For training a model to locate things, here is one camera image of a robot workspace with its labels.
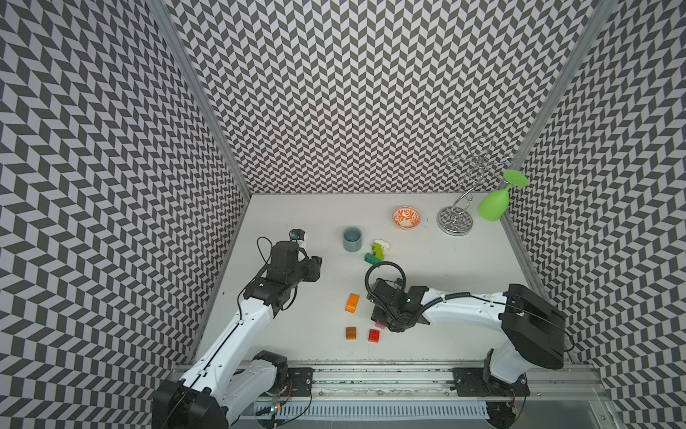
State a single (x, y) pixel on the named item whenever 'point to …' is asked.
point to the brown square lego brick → (351, 332)
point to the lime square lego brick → (378, 250)
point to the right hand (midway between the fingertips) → (377, 322)
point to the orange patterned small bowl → (405, 217)
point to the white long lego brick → (384, 245)
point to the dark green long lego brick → (372, 259)
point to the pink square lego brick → (380, 324)
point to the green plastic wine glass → (495, 205)
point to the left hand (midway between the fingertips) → (313, 261)
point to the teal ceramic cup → (352, 239)
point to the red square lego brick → (374, 335)
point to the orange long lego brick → (352, 303)
